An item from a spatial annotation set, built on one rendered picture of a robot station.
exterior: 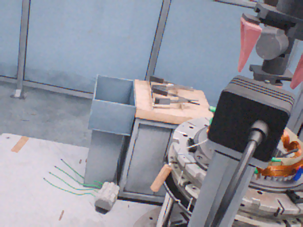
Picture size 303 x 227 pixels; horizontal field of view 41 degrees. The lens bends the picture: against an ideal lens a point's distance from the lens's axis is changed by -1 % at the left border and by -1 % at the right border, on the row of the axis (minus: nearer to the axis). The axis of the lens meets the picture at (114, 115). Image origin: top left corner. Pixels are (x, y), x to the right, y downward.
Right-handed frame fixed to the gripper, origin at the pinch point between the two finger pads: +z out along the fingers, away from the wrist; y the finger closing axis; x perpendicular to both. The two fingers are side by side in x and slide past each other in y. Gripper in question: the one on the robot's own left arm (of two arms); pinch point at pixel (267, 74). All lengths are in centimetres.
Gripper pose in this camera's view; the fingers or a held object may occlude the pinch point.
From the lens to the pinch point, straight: 64.2
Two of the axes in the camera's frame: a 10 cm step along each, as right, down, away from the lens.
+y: 9.5, 3.0, -0.2
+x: 1.4, -4.0, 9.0
